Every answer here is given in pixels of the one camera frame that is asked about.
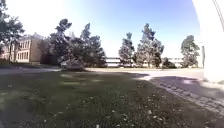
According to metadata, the dark green grass field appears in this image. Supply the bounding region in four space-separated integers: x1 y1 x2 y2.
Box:
0 68 224 128

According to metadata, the pale bush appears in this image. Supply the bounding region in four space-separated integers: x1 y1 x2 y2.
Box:
60 58 85 72

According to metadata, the dark green bush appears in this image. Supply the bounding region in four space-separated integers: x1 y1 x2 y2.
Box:
161 57 178 70

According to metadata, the yellow building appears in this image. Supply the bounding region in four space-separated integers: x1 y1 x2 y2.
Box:
0 32 46 65

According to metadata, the long white building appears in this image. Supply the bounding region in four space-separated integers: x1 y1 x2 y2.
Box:
104 56 204 69

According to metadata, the dark green tree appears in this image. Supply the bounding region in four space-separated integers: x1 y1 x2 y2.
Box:
0 0 26 64
39 18 74 67
68 22 108 68
134 23 165 69
180 34 201 69
118 32 136 68

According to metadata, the grey asphalt road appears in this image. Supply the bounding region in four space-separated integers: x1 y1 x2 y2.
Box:
83 67 224 103

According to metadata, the grey cobblestone strip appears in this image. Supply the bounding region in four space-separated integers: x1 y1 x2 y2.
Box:
148 77 224 117

